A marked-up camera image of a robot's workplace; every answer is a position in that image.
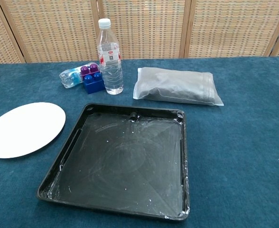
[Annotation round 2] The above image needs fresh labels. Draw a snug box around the black square plastic tray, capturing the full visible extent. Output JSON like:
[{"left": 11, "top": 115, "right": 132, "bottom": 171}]
[{"left": 36, "top": 103, "right": 191, "bottom": 221}]

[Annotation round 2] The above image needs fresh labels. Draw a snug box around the white round plate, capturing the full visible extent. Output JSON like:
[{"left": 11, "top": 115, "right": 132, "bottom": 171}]
[{"left": 0, "top": 102, "right": 66, "bottom": 159}]

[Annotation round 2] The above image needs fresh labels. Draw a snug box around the small crushed clear bottle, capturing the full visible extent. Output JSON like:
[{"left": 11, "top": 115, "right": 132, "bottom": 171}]
[{"left": 59, "top": 62, "right": 95, "bottom": 89}]

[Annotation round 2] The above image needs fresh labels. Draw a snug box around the blue toy building block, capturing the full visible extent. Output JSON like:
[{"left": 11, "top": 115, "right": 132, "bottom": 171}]
[{"left": 83, "top": 72, "right": 106, "bottom": 95}]

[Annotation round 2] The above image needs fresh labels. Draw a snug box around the clear bag of dark contents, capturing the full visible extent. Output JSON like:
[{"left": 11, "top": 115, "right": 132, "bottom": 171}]
[{"left": 133, "top": 67, "right": 224, "bottom": 107}]

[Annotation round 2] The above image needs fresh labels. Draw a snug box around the purple toy building block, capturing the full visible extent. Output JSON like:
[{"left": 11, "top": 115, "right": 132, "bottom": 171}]
[{"left": 80, "top": 63, "right": 101, "bottom": 81}]

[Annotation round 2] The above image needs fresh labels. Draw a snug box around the woven rattan folding screen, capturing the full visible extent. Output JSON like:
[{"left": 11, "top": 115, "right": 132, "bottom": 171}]
[{"left": 0, "top": 0, "right": 279, "bottom": 64}]

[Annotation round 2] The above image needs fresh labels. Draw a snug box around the blue table cloth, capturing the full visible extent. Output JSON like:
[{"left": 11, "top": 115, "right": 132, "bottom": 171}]
[{"left": 0, "top": 56, "right": 279, "bottom": 228}]

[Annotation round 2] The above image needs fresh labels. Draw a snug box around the tall clear water bottle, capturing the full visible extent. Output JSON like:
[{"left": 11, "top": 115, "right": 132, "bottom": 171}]
[{"left": 97, "top": 18, "right": 124, "bottom": 95}]

